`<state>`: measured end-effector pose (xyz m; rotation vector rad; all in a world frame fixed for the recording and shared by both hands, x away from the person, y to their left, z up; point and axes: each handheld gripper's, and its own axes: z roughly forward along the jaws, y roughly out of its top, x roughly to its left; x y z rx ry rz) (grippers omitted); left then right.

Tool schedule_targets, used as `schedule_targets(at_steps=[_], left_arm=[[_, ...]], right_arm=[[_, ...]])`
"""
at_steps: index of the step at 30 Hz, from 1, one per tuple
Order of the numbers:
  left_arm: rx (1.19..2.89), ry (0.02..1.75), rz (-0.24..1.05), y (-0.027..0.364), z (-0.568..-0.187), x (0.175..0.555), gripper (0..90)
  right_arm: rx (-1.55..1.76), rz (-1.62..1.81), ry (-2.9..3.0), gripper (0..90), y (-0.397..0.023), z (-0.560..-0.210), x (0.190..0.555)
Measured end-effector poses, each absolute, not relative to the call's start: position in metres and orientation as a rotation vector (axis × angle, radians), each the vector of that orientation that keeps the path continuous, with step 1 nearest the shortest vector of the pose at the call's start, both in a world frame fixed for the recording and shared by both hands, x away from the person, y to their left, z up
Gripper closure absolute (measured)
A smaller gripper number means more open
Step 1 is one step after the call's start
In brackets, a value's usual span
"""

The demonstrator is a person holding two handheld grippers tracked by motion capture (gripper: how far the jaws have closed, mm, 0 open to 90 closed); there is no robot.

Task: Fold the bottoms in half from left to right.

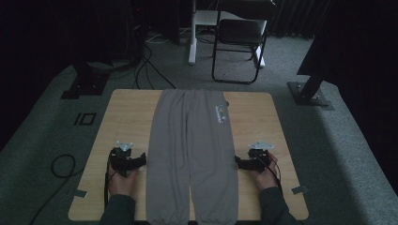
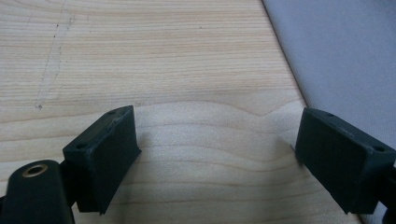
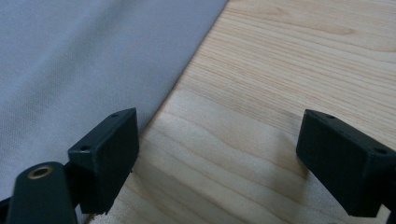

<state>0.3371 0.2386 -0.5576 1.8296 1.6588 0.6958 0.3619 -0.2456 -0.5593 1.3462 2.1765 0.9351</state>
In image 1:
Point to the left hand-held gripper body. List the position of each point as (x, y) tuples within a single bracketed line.
[(122, 159)]

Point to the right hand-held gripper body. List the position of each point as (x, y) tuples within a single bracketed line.
[(259, 157)]

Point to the grey pants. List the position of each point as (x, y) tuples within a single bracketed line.
[(191, 156)]

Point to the person's right hand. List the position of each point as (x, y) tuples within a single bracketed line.
[(266, 178)]

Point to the person's left hand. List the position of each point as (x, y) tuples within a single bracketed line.
[(123, 184)]

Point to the grey tape piece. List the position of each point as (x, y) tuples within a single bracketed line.
[(299, 190), (80, 193)]

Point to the round grey table grommet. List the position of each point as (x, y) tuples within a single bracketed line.
[(226, 103)]

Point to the black metal stand base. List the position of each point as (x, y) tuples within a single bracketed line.
[(86, 82), (309, 95)]

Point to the black folding chair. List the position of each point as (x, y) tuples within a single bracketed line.
[(239, 31)]

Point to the dark curtain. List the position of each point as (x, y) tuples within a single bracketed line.
[(297, 15)]

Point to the white desk frame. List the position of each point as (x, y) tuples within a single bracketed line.
[(192, 47)]

